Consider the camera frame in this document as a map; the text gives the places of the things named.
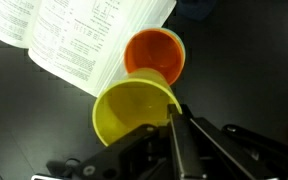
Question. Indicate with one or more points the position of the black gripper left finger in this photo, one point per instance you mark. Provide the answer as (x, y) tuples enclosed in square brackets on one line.
[(142, 154)]

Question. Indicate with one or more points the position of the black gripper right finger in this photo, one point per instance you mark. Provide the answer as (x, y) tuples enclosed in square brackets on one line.
[(187, 163)]

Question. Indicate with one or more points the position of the olive yellow plastic cup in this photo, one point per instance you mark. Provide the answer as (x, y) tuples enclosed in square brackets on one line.
[(141, 97)]

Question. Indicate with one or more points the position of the orange plastic cup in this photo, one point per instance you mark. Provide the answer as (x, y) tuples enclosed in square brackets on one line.
[(153, 48)]

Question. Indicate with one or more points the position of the blue plastic cup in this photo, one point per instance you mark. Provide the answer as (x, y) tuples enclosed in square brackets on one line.
[(179, 44)]

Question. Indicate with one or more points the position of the open white book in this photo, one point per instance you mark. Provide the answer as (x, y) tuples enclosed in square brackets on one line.
[(80, 41)]

